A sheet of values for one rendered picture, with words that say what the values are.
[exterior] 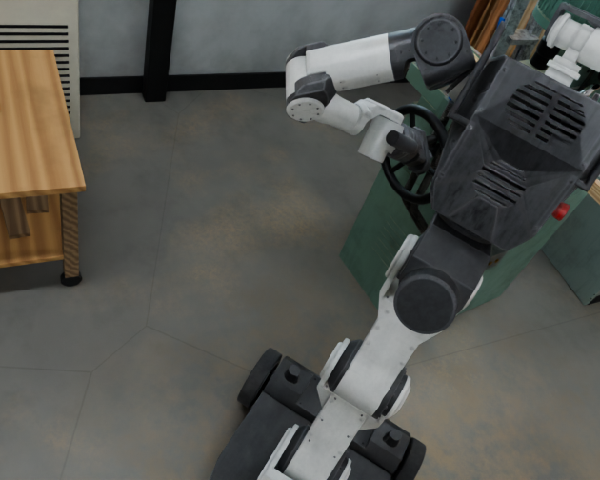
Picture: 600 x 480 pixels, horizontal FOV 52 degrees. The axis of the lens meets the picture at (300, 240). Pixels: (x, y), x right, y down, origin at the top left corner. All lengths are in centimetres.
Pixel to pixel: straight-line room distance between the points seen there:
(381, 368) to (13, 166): 116
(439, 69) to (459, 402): 149
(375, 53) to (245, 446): 115
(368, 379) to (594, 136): 72
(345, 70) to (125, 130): 176
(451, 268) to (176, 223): 153
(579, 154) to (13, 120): 158
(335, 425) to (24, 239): 118
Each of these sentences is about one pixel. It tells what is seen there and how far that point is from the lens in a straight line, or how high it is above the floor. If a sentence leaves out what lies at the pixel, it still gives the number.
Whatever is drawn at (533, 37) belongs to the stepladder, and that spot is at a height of 75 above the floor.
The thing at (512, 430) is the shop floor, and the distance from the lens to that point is 245.
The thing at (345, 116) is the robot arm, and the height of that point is 108.
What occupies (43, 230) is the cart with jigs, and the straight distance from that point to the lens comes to 222.
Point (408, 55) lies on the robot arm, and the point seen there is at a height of 130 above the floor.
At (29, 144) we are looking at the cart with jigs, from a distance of 199.
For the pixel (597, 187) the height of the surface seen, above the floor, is 93.
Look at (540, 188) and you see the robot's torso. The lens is 110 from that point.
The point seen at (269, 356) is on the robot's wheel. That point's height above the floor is 20.
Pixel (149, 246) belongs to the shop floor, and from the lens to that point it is 241.
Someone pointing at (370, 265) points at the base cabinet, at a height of 13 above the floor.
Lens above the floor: 187
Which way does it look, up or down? 47 degrees down
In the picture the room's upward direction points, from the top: 22 degrees clockwise
